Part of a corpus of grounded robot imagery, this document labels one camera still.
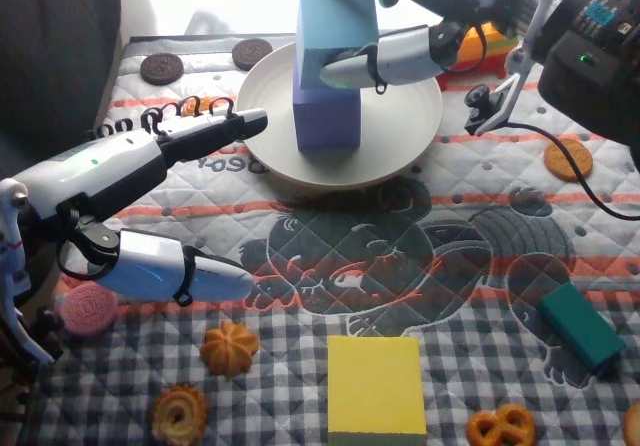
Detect cream round plate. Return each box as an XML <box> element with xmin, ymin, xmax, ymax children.
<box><xmin>236</xmin><ymin>40</ymin><xmax>445</xmax><ymax>190</ymax></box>

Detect orange swirl cookie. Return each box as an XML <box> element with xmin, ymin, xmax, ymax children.
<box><xmin>181</xmin><ymin>98</ymin><xmax>212</xmax><ymax>117</ymax></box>
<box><xmin>199</xmin><ymin>320</ymin><xmax>261</xmax><ymax>377</ymax></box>

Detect black camera cable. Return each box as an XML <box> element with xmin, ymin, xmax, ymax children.
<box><xmin>504</xmin><ymin>120</ymin><xmax>640</xmax><ymax>222</ymax></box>

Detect pink sandwich cookie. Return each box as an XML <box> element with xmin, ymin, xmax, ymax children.
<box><xmin>60</xmin><ymin>281</ymin><xmax>120</xmax><ymax>336</ymax></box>

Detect purple foam cube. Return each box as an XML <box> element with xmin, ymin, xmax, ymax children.
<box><xmin>292</xmin><ymin>60</ymin><xmax>362</xmax><ymax>153</ymax></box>

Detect orange green toy brick vehicle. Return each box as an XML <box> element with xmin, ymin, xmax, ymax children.
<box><xmin>438</xmin><ymin>21</ymin><xmax>521</xmax><ymax>92</ymax></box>

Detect pretzel-shaped cookie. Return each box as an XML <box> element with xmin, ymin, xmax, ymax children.
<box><xmin>465</xmin><ymin>404</ymin><xmax>536</xmax><ymax>446</ymax></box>

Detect blue foam cube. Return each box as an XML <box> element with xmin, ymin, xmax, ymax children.
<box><xmin>294</xmin><ymin>0</ymin><xmax>380</xmax><ymax>91</ymax></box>

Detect green rectangular block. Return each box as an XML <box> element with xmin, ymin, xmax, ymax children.
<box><xmin>537</xmin><ymin>281</ymin><xmax>627</xmax><ymax>372</ymax></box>

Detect black curtain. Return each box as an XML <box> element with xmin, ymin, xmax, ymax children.
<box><xmin>0</xmin><ymin>0</ymin><xmax>122</xmax><ymax>140</ymax></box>

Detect grey quilt with bear print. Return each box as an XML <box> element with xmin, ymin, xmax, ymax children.
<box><xmin>49</xmin><ymin>33</ymin><xmax>640</xmax><ymax>446</ymax></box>

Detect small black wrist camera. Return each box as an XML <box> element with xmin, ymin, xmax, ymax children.
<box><xmin>463</xmin><ymin>83</ymin><xmax>504</xmax><ymax>136</ymax></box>

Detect yellow foam cube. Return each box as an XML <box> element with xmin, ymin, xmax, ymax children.
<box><xmin>327</xmin><ymin>335</ymin><xmax>428</xmax><ymax>446</ymax></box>

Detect round tan biscuit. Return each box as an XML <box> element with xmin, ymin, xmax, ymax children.
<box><xmin>543</xmin><ymin>138</ymin><xmax>594</xmax><ymax>183</ymax></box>

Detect tan cookie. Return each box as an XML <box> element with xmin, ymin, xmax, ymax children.
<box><xmin>622</xmin><ymin>400</ymin><xmax>640</xmax><ymax>446</ymax></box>

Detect ring-shaped butter cookie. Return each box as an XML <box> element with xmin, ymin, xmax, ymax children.
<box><xmin>151</xmin><ymin>384</ymin><xmax>209</xmax><ymax>446</ymax></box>

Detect dark chocolate sandwich cookie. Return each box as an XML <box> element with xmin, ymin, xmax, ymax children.
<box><xmin>231</xmin><ymin>38</ymin><xmax>274</xmax><ymax>71</ymax></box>
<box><xmin>140</xmin><ymin>53</ymin><xmax>181</xmax><ymax>86</ymax></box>

